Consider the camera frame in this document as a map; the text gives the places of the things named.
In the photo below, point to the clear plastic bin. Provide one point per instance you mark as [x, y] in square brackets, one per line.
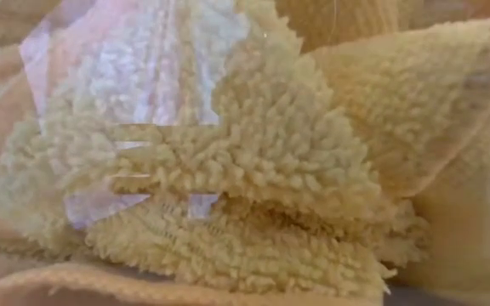
[143, 64]

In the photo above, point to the yellow microfiber towel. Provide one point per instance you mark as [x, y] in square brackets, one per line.
[355, 21]
[440, 106]
[143, 290]
[249, 170]

